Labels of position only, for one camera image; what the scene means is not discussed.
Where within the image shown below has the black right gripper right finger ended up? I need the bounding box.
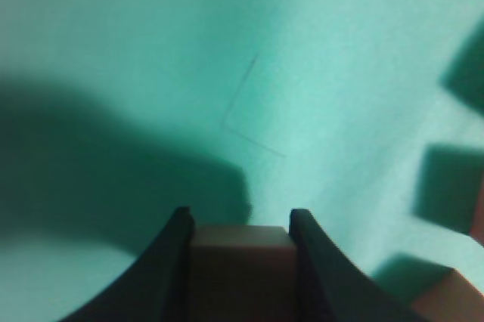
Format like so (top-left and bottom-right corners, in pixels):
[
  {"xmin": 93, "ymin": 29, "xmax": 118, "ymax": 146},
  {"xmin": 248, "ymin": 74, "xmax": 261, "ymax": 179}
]
[{"xmin": 289, "ymin": 209, "xmax": 425, "ymax": 322}]

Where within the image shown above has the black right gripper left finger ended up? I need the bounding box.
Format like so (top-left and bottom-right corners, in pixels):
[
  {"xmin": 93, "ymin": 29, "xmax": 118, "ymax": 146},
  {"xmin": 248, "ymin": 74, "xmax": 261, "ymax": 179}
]
[{"xmin": 63, "ymin": 207, "xmax": 194, "ymax": 322}]

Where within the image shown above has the green cloth backdrop and cover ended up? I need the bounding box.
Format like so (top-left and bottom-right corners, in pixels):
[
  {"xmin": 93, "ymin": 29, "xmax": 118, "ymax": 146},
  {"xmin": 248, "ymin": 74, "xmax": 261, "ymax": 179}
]
[{"xmin": 1, "ymin": 0, "xmax": 483, "ymax": 321}]

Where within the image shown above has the red cube column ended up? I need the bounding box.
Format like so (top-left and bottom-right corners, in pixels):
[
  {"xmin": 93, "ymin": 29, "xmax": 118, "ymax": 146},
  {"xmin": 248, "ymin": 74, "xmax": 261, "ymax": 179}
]
[
  {"xmin": 469, "ymin": 184, "xmax": 484, "ymax": 246},
  {"xmin": 411, "ymin": 269, "xmax": 483, "ymax": 322},
  {"xmin": 187, "ymin": 225, "xmax": 296, "ymax": 322}
]

